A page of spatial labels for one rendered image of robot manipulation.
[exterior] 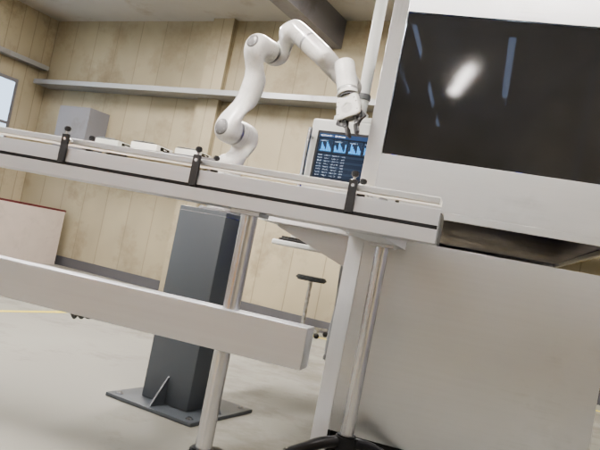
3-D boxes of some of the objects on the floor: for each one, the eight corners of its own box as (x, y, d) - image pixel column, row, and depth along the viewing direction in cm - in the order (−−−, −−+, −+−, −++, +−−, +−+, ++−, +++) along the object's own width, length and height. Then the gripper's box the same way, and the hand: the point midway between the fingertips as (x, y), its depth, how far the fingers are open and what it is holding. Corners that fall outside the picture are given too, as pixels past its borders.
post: (327, 448, 260) (423, -53, 269) (323, 452, 254) (421, -60, 264) (312, 444, 262) (407, -54, 271) (308, 447, 256) (406, -61, 265)
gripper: (370, 92, 258) (375, 133, 252) (334, 104, 266) (338, 145, 260) (362, 84, 252) (367, 126, 246) (325, 97, 260) (329, 138, 253)
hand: (352, 130), depth 254 cm, fingers open, 3 cm apart
